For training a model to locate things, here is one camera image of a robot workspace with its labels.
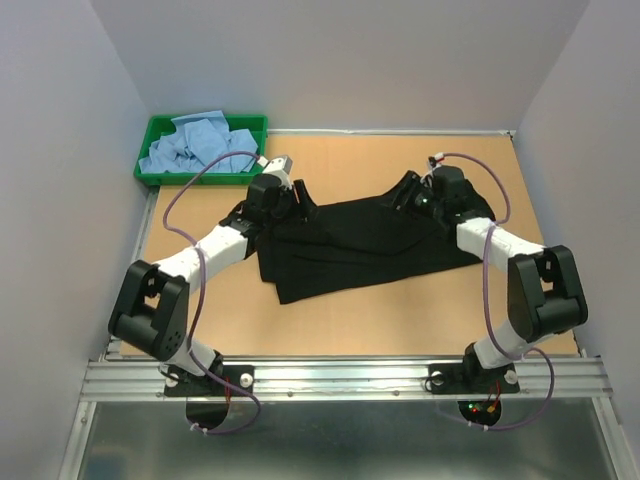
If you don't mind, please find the black long sleeve shirt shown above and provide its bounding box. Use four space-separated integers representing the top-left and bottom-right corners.
257 171 479 304

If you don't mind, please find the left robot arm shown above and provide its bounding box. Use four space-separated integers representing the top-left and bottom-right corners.
108 173 315 396

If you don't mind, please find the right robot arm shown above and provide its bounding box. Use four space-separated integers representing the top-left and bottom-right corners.
417 157 588 394

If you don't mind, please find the green plastic bin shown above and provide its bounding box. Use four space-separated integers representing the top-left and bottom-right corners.
134 112 268 186

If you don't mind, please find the light blue shirt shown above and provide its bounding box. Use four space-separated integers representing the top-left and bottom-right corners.
138 110 258 174

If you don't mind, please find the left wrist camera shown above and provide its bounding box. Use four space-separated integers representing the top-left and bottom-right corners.
257 155 293 186

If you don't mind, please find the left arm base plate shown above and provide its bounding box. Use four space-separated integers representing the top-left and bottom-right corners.
160 365 255 398

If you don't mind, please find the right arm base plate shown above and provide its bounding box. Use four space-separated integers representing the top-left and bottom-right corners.
424 362 520 395

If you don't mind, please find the aluminium mounting rail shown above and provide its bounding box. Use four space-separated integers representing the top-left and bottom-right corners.
60 356 638 479

